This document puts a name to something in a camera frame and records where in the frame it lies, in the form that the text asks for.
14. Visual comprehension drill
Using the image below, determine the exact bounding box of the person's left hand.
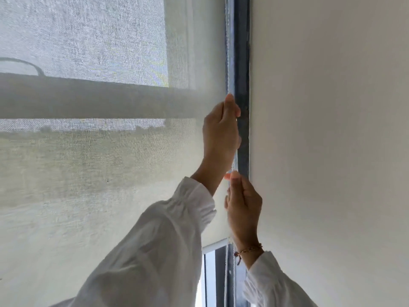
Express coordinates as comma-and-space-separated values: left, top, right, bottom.
202, 93, 242, 176

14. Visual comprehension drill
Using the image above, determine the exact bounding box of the person's right hand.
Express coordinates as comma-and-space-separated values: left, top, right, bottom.
224, 170, 263, 250

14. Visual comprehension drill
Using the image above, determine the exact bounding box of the white bead pull chain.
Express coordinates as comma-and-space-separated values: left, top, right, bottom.
226, 0, 239, 307

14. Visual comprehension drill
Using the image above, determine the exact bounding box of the person's right forearm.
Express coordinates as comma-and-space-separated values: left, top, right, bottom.
236, 242, 318, 307

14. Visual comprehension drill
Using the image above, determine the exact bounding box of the person's left forearm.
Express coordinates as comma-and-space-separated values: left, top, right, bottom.
48, 165, 238, 307

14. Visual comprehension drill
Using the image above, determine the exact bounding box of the white fabric roller blind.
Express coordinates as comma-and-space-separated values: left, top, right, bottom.
0, 0, 236, 307

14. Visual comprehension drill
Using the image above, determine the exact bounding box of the grey horizontal railing bar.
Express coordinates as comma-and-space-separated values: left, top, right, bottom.
0, 72, 224, 120

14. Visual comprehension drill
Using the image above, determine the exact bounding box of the dark window frame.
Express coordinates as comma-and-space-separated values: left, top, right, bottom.
203, 0, 252, 307

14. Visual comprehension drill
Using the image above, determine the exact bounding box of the brown beaded bracelet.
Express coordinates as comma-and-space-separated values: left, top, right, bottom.
234, 243, 263, 266

